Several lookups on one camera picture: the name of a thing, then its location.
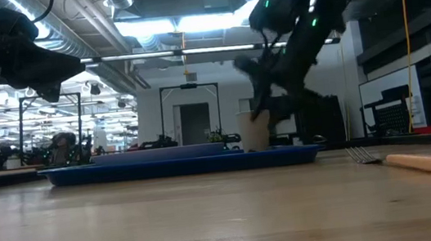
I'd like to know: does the long light tube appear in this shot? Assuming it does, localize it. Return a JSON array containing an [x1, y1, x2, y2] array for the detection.
[[79, 26, 341, 75]]

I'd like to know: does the blue plastic tray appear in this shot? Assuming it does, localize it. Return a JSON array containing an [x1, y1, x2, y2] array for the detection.
[[37, 135, 325, 197]]

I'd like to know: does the black frame stand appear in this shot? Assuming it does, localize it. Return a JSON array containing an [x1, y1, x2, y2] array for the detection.
[[156, 79, 226, 148], [13, 90, 89, 166]]

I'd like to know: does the black aluminium table frame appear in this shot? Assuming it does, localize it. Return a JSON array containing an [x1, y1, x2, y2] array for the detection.
[[0, 118, 431, 202]]

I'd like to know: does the silver ventilation duct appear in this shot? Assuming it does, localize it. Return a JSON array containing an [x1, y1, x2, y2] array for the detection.
[[0, 0, 134, 69]]

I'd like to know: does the ceiling light panel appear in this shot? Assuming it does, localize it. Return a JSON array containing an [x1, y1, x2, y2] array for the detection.
[[110, 0, 294, 43]]

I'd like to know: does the whiteboard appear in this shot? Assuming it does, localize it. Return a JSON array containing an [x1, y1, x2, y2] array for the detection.
[[357, 65, 426, 136]]

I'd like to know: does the black cabinet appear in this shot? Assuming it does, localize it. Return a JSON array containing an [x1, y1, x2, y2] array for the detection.
[[269, 87, 347, 150]]

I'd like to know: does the grey door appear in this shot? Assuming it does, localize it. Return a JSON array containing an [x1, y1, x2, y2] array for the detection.
[[172, 101, 214, 147]]

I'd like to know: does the beige cup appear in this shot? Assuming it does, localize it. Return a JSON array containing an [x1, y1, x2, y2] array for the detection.
[[234, 107, 276, 154]]

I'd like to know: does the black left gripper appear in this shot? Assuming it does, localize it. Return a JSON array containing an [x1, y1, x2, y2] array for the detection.
[[0, 29, 90, 109]]

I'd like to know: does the black perforated panel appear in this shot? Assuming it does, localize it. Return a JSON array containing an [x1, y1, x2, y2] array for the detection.
[[357, 84, 414, 140]]

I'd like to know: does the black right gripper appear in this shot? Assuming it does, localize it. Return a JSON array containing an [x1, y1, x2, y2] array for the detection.
[[233, 45, 314, 123]]

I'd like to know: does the small green plant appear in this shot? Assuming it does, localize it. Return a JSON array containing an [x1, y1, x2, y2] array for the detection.
[[206, 129, 226, 144]]

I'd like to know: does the person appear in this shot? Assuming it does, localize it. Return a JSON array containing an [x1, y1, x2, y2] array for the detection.
[[47, 130, 81, 166]]

